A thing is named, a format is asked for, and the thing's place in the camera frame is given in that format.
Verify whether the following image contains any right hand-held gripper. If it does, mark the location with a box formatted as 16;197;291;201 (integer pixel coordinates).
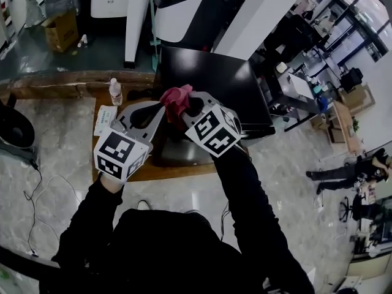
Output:
182;91;243;158

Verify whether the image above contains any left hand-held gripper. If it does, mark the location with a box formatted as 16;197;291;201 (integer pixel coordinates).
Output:
93;100;168;184

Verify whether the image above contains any pink cleaning cloth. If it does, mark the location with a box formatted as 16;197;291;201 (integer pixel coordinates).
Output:
159;83;194;131

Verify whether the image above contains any black mini fridge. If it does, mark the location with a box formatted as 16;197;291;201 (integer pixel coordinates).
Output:
152;45;276;168

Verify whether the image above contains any person's left forearm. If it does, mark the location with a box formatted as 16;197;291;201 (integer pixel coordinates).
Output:
51;171;125;262

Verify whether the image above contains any person's right forearm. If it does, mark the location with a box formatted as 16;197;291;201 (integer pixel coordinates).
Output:
211;144;295;257

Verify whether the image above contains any white green tissue packet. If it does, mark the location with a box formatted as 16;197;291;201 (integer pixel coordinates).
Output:
93;104;118;137

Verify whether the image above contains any clear plastic water bottle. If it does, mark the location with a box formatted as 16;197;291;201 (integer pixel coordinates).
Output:
109;77;123;106

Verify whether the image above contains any low wooden table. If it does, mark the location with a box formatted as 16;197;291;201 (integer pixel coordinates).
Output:
91;102;251;183

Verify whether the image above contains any black shelf table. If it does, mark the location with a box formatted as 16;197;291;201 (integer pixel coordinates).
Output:
263;59;319;133

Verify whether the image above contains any wooden step platform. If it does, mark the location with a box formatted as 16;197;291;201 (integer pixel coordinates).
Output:
0;70;157;100

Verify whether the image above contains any large white black robot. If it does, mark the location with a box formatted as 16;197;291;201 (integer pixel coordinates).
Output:
154;0;246;51

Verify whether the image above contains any white board sheet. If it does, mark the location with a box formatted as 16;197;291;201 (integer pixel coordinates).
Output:
287;72;316;100

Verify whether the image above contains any open cardboard box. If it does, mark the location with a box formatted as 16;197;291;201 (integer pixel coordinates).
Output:
41;9;80;53

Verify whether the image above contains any black round stool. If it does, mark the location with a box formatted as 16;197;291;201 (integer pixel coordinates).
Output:
0;104;38;162

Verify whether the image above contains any person's black top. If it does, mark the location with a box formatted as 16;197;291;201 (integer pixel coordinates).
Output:
39;208;316;294

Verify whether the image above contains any light wooden desk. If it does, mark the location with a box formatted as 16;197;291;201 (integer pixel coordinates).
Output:
332;99;364;156

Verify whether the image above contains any black office chair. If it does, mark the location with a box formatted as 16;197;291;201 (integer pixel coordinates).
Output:
339;67;364;93
338;194;362;223

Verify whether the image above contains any brown cardboard box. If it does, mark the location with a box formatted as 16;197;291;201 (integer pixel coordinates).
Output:
338;84;376;116

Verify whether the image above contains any teal long-handled mop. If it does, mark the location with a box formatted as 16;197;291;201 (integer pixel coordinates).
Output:
149;0;162;70

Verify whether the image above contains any black floor cable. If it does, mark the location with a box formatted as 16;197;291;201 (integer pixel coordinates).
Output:
23;160;43;251

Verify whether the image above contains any white floor cable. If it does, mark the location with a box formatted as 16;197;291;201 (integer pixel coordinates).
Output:
29;175;82;254

